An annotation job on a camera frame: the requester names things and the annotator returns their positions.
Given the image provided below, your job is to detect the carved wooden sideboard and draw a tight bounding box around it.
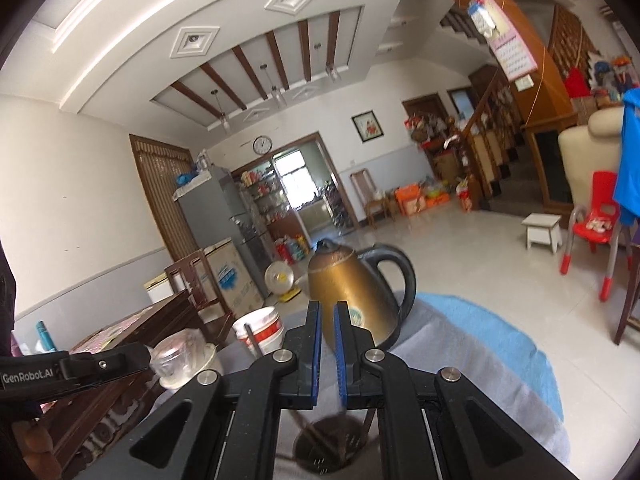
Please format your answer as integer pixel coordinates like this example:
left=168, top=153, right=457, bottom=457
left=40, top=287, right=236, bottom=480

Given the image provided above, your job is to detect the glass display cabinet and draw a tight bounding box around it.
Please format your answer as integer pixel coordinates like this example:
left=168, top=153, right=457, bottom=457
left=239, top=160, right=296, bottom=241

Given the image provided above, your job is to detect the framed wall picture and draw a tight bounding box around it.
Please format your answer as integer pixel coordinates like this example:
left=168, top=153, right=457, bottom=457
left=351, top=110, right=385, bottom=142

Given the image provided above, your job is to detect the small white stool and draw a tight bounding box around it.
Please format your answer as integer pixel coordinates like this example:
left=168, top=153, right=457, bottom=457
left=521, top=213, right=563, bottom=255

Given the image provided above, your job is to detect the teal thermos bottle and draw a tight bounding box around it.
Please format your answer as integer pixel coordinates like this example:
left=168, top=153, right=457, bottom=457
left=35, top=321, right=56, bottom=353

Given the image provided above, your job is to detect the red child chair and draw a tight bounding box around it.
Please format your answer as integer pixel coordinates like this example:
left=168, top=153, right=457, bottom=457
left=559, top=171, right=623, bottom=303

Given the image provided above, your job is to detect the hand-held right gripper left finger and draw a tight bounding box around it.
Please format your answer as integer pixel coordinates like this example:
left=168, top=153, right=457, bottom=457
left=90, top=301, right=322, bottom=480

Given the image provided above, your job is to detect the person's left hand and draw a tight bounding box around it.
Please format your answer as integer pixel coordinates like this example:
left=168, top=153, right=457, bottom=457
left=12, top=419, right=53, bottom=467

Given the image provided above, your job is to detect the slim wooden chair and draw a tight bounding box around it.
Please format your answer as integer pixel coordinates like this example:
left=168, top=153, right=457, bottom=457
left=350, top=168, right=396, bottom=228

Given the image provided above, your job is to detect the gold electric kettle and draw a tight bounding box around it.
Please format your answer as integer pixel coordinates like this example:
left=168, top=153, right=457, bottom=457
left=306, top=239, right=417, bottom=353

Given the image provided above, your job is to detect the white round fan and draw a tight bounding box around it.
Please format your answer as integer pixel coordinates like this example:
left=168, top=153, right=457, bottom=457
left=264, top=261, right=301, bottom=303

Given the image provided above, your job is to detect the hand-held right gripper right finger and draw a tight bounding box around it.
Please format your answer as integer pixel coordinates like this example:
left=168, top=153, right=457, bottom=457
left=334, top=301, right=576, bottom=480

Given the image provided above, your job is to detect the orange cardboard box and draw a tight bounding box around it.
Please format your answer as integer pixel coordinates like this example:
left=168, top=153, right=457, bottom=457
left=395, top=185, right=426, bottom=217

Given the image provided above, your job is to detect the dark wooden armchair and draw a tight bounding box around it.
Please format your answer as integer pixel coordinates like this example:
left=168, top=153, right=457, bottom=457
left=165, top=249, right=226, bottom=321

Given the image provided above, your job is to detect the dark wooden stool frame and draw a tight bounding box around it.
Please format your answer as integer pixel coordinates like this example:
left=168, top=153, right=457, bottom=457
left=614, top=225, right=640, bottom=346

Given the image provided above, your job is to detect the beige armchair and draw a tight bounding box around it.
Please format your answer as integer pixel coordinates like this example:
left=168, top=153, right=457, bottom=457
left=557, top=107, right=628, bottom=211

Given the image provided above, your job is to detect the pink wall calendar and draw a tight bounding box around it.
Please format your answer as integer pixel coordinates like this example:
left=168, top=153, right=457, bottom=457
left=467, top=0, right=538, bottom=82

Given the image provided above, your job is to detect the grey tablecloth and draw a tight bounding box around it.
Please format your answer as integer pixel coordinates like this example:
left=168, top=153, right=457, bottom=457
left=150, top=290, right=571, bottom=480

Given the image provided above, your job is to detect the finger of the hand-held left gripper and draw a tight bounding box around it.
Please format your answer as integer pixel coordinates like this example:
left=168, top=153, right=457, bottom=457
left=60, top=342, right=152, bottom=390

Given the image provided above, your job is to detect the brown wooden lattice door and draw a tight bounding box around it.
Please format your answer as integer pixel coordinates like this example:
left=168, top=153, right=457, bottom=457
left=129, top=134, right=201, bottom=266

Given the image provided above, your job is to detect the grey refrigerator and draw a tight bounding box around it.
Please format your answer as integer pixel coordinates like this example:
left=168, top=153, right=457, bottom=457
left=172, top=167, right=276, bottom=286

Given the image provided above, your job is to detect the pendant ceiling lamp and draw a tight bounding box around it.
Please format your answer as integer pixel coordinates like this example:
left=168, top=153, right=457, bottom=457
left=315, top=44, right=341, bottom=81
left=212, top=90, right=232, bottom=133
left=260, top=64, right=286, bottom=106

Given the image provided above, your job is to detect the white appliance box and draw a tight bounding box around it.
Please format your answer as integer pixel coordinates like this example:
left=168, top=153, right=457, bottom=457
left=144, top=272, right=173, bottom=303

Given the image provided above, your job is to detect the wooden staircase railing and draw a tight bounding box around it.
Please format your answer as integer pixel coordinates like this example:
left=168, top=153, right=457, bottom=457
left=450, top=60, right=576, bottom=211

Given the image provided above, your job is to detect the blue garment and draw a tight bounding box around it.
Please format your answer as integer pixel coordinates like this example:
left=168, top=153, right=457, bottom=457
left=614, top=87, right=640, bottom=226

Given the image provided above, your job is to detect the dark grey metal chopstick holder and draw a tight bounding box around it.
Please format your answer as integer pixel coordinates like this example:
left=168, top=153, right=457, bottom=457
left=293, top=410, right=373, bottom=477

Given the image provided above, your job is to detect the group of dark chopsticks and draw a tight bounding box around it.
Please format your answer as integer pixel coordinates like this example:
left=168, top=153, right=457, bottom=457
left=244, top=324, right=376, bottom=468

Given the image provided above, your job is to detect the stack of red white bowls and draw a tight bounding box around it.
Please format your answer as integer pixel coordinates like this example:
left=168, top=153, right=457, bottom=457
left=232, top=306, right=287, bottom=358

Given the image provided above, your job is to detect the blue table cover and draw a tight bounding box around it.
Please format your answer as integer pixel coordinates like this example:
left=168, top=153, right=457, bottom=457
left=419, top=292, right=564, bottom=421

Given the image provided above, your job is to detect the clear plastic covered bowl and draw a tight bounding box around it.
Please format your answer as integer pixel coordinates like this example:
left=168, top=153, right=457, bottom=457
left=149, top=329, right=213, bottom=377

